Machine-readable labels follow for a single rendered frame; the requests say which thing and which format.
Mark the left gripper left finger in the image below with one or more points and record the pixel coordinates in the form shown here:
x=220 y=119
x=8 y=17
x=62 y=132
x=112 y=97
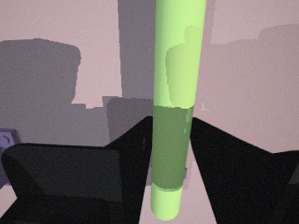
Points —
x=116 y=175

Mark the light green long rod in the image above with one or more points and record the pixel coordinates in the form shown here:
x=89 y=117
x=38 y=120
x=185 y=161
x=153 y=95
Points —
x=178 y=36

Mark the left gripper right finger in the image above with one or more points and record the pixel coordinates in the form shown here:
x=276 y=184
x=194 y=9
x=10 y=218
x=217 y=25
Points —
x=244 y=183

